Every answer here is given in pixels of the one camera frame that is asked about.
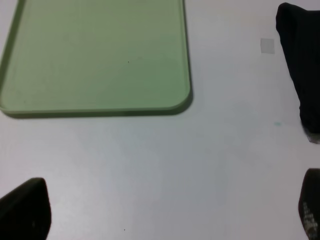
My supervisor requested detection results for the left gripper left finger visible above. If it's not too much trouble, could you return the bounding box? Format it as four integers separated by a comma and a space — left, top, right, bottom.
0, 177, 52, 240

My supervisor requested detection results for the clear tape marker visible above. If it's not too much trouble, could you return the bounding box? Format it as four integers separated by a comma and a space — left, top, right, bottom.
260, 38, 275, 54

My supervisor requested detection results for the light green plastic tray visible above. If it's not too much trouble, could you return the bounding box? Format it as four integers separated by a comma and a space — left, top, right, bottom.
0, 0, 192, 117

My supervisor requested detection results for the black short sleeve t-shirt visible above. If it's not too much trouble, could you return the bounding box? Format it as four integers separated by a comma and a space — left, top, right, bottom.
275, 2, 320, 134

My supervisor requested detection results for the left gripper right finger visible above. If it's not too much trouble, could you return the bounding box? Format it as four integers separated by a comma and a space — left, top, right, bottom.
298, 168, 320, 240

